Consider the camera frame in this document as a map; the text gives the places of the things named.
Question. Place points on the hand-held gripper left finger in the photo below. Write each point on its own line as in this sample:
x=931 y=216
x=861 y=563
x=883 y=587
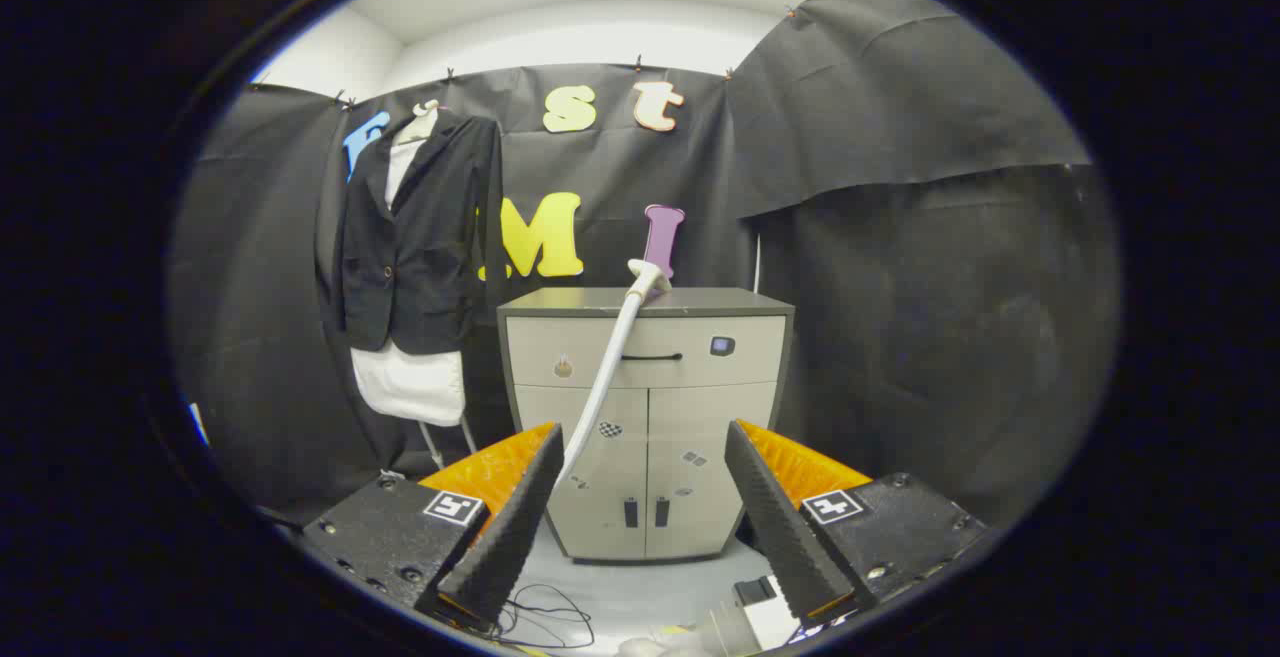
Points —
x=515 y=527

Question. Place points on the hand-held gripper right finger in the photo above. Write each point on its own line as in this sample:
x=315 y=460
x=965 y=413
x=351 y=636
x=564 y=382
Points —
x=780 y=527

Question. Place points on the white garment steamer wand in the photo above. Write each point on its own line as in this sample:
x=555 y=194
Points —
x=612 y=357

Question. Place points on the black suit jacket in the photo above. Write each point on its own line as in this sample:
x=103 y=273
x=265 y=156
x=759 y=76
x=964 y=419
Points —
x=430 y=247

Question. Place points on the white plastic floor appliance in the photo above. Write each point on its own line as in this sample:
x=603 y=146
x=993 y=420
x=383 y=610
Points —
x=770 y=622

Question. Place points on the metal mannequin stand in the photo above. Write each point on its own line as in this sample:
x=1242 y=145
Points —
x=433 y=445

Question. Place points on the grey two-door cabinet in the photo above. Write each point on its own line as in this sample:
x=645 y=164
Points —
x=700 y=417

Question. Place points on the white mannequin torso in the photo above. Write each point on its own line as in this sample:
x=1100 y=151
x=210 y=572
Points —
x=410 y=387

